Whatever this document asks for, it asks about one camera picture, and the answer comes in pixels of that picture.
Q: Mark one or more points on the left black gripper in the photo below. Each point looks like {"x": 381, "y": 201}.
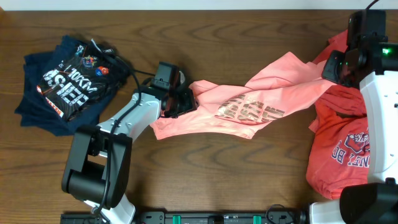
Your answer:
{"x": 189, "y": 103}

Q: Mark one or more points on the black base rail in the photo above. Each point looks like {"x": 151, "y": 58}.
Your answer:
{"x": 274, "y": 216}

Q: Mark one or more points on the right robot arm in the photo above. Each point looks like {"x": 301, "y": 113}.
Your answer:
{"x": 372, "y": 68}

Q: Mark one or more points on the navy folded shirt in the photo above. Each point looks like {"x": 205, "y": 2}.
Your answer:
{"x": 36, "y": 110}

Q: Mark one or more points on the black printed folded shirt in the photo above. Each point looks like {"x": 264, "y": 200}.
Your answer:
{"x": 90, "y": 74}

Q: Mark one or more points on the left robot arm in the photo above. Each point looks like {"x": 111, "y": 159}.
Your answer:
{"x": 97, "y": 168}

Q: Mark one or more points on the red printed t-shirt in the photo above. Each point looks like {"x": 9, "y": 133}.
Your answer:
{"x": 340, "y": 153}

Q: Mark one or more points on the pink t-shirt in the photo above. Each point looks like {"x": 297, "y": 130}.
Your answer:
{"x": 278, "y": 90}

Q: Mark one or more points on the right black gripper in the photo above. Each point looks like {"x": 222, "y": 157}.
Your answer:
{"x": 329, "y": 72}

